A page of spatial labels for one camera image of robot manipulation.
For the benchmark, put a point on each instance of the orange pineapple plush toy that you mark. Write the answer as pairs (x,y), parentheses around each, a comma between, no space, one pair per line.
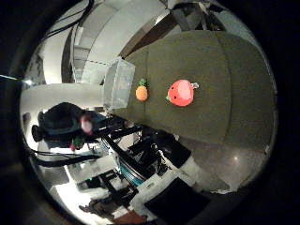
(141,92)

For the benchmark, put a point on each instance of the red round plush toy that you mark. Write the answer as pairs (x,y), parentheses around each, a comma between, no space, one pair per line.
(180,92)

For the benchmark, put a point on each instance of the clear plastic container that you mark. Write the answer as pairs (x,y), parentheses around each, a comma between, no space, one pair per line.
(118,85)

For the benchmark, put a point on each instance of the black equipment rack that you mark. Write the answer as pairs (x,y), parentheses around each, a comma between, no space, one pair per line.
(146,153)

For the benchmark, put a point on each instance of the olive green table mat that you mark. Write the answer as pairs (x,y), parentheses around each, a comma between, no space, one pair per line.
(200,87)

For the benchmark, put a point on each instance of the person in dark clothes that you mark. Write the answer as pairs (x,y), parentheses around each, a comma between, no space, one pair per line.
(64,125)

